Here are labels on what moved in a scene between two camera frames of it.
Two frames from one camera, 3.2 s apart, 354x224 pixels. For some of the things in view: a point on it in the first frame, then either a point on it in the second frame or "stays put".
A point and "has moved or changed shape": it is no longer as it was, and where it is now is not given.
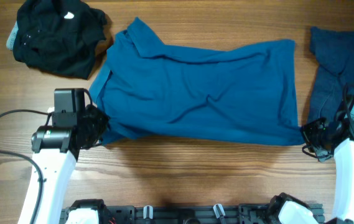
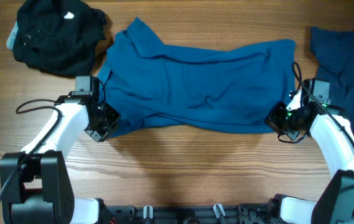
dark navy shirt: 346,63 stays put
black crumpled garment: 60,36 stays put
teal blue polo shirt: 242,94 has moved or changed shape
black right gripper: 307,130 -> 272,120
